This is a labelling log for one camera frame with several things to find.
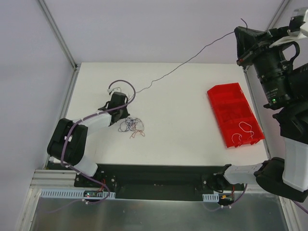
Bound single blue purple wire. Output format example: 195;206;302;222
127;18;248;102

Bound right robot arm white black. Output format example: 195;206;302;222
211;26;308;203

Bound left aluminium frame post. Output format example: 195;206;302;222
36;0;78;71

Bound right white cable duct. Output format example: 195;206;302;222
202;193;219;203

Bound white wire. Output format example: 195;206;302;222
231;121;255;146

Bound white cable duct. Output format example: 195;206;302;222
202;193;219;203
40;189;116;200

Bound left white cable duct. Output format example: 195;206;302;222
40;189;116;200

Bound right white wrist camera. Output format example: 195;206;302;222
288;7;308;39

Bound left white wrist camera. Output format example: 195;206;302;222
107;87;121;94

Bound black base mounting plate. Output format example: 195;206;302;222
74;164;244;201

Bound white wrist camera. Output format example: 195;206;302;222
107;87;121;94
288;7;308;39

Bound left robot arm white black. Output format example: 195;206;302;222
47;92;129;187

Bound red plastic compartment bin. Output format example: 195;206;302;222
207;83;265;148

